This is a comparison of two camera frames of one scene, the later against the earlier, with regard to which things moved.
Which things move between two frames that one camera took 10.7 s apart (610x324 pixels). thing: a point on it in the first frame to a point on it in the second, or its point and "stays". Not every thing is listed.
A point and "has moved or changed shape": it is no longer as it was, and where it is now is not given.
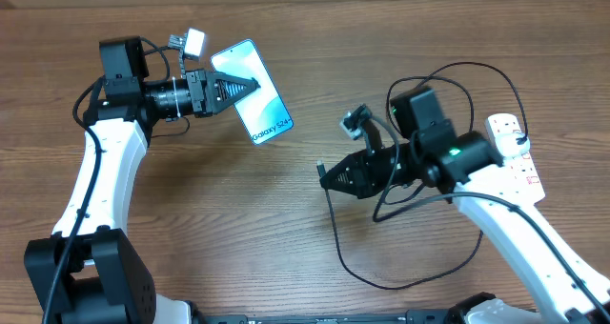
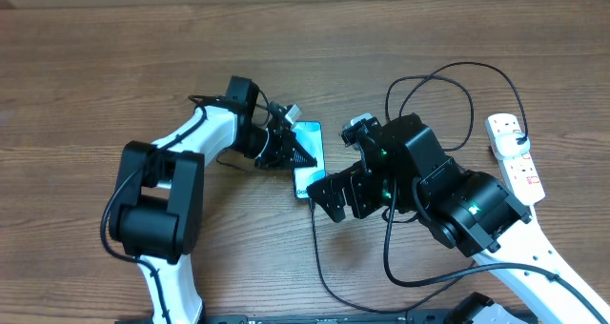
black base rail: [411, 316] stays
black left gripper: [208, 80] to [286, 142]
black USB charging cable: [420, 77] has moved or changed shape
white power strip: [520, 170] stays
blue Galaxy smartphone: [264, 113] to [312, 134]
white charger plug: [508, 146] stays
